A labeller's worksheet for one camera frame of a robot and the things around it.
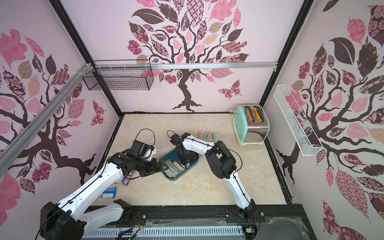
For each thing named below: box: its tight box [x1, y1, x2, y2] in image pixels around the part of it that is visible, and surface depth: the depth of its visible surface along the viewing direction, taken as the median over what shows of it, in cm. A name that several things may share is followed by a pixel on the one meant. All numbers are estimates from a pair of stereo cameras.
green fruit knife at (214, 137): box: [213, 131, 217, 143], surface depth 108 cm
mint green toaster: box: [232, 104, 270, 146], surface depth 97 cm
